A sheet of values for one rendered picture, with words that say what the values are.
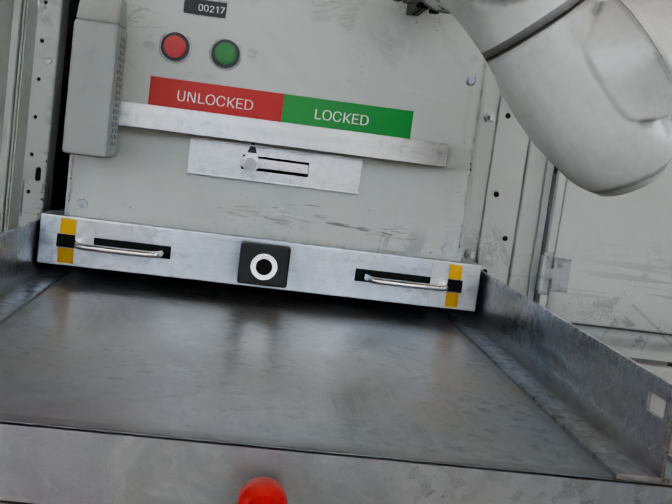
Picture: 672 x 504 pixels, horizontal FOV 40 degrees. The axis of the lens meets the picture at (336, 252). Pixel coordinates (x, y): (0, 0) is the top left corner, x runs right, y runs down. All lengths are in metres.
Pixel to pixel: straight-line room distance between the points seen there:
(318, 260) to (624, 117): 0.49
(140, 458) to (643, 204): 0.91
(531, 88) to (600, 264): 0.61
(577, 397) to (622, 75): 0.28
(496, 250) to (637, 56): 0.60
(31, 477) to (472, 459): 0.30
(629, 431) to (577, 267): 0.63
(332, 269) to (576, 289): 0.38
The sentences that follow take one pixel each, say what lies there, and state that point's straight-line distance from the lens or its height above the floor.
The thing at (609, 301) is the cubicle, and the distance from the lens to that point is 1.38.
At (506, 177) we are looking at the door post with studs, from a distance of 1.33.
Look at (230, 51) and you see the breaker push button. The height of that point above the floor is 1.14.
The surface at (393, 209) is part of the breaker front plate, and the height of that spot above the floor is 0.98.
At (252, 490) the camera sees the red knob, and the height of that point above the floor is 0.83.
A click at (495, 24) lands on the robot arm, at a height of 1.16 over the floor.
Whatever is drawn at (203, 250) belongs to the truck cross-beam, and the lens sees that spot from 1.14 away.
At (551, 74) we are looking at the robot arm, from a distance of 0.78.
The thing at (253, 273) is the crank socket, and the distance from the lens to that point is 1.12.
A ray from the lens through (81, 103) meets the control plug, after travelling 1.05.
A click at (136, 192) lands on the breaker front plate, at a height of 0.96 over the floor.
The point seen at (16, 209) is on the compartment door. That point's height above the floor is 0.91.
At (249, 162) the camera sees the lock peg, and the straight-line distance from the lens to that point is 1.09.
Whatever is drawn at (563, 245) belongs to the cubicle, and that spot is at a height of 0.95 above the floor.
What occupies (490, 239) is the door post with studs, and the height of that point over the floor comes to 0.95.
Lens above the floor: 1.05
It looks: 7 degrees down
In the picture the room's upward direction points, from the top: 7 degrees clockwise
